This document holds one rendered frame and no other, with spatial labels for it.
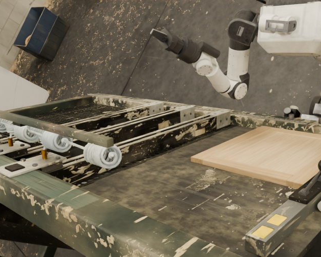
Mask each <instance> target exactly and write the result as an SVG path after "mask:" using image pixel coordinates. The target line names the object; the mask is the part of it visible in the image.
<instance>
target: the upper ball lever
mask: <svg viewBox="0 0 321 257"><path fill-rule="evenodd" d="M318 169H319V172H318V173H317V174H316V176H315V177H314V178H313V179H312V181H311V182H310V183H309V184H308V186H307V187H306V188H303V189H302V190H301V191H299V192H298V194H299V195H303V196H307V195H308V194H309V189H310V188H311V187H312V186H313V185H314V183H315V182H316V181H317V180H318V178H319V177H320V176H321V160H320V161H319V163H318Z"/></svg>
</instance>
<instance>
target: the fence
mask: <svg viewBox="0 0 321 257"><path fill-rule="evenodd" d="M320 201H321V192H320V193H319V194H318V195H317V196H315V197H314V198H313V199H312V200H311V201H310V202H309V203H308V204H303V203H299V202H296V201H292V200H287V201H286V202H285V203H284V204H283V205H281V206H280V207H278V208H277V209H276V210H275V211H274V212H272V213H271V214H270V215H269V216H267V217H266V218H265V219H264V220H262V221H261V222H260V223H259V224H258V225H256V226H255V227H254V228H253V229H251V230H250V231H249V232H248V233H246V236H245V250H247V251H249V252H251V253H254V254H256V255H259V256H261V257H267V256H268V255H269V254H270V253H271V252H272V251H273V250H274V249H275V248H276V247H277V246H278V245H279V244H280V243H281V242H282V241H283V240H284V239H285V238H286V237H287V236H288V235H290V234H291V233H292V232H293V231H294V230H295V229H296V228H297V227H298V226H299V225H300V224H301V223H302V222H303V221H304V220H305V219H306V218H307V217H308V216H309V215H310V214H311V213H312V212H313V211H314V210H315V209H316V208H317V205H318V203H319V202H320ZM276 214H277V215H281V216H284V217H287V219H285V220H284V221H283V222H282V223H281V224H280V225H279V226H277V225H274V224H271V223H268V222H267V221H268V220H270V219H271V218H272V217H273V216H274V215H276ZM262 225H263V226H266V227H268V228H271V229H274V230H273V231H272V232H271V233H270V234H269V235H267V236H266V237H265V238H264V239H263V238H261V237H258V236H255V235H252V234H253V233H254V232H255V231H256V230H258V229H259V228H260V227H261V226H262Z"/></svg>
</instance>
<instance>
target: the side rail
mask: <svg viewBox="0 0 321 257"><path fill-rule="evenodd" d="M91 103H93V102H92V96H87V95H85V96H80V97H74V98H69V99H64V100H58V101H52V102H47V103H43V104H38V105H33V106H27V107H22V108H16V109H11V110H5V111H6V112H10V113H14V114H18V115H22V116H26V117H27V116H32V115H37V114H42V113H47V112H52V111H56V110H61V109H66V108H71V107H76V106H81V105H86V104H91Z"/></svg>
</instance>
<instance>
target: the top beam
mask: <svg viewBox="0 0 321 257"><path fill-rule="evenodd" d="M15 162H18V161H16V160H14V159H12V158H9V157H7V156H5V155H0V166H4V165H8V164H11V163H15ZM0 203H1V204H3V205H5V206H6V207H8V208H9V209H11V210H13V211H14V212H16V213H17V214H19V215H20V216H22V217H23V218H25V219H27V220H28V221H30V222H31V223H33V224H35V225H36V226H38V227H40V228H41V229H43V230H44V231H46V232H48V233H49V234H51V235H52V236H54V237H56V238H57V239H59V240H60V241H62V242H64V243H65V244H67V245H68V246H70V247H72V248H73V249H75V250H76V251H78V252H80V253H81V254H83V255H84V256H86V257H242V256H240V255H238V254H235V253H233V252H231V251H228V250H226V249H223V248H221V247H218V246H216V245H214V244H211V243H209V242H206V241H204V240H202V239H199V238H197V237H195V236H192V235H190V234H188V233H185V232H183V231H181V230H178V229H176V228H174V227H171V226H169V225H167V224H164V223H162V222H160V221H157V220H155V219H153V218H150V217H148V216H145V215H143V214H141V213H138V212H136V211H134V210H131V209H129V208H127V207H124V206H122V205H120V204H117V203H115V202H113V201H110V200H108V199H106V198H103V197H101V196H99V195H96V194H94V193H92V192H89V191H87V190H84V189H82V188H80V187H77V186H75V185H73V184H70V183H68V182H66V181H63V180H61V179H59V178H56V177H54V176H52V175H49V174H47V173H45V172H42V171H40V170H38V169H36V170H33V171H30V172H27V173H24V174H21V175H18V176H14V177H11V178H9V177H7V176H5V175H3V174H2V173H0Z"/></svg>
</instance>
